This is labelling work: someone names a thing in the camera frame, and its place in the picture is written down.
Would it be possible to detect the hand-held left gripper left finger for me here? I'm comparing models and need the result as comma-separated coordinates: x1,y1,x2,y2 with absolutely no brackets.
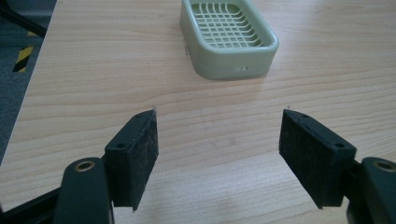
53,108,160,224

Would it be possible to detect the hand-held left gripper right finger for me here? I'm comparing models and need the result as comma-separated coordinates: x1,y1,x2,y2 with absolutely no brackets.
278,108,396,224

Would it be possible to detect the pale green plastic soap dish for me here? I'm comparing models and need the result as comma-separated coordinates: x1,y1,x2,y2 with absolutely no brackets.
179,0,280,81

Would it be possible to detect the yellow black striped floor tape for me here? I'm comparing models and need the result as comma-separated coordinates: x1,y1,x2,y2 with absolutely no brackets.
12,30,38,74

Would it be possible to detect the black metal stand leg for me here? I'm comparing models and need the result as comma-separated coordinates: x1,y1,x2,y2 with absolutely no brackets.
0,2,49,39

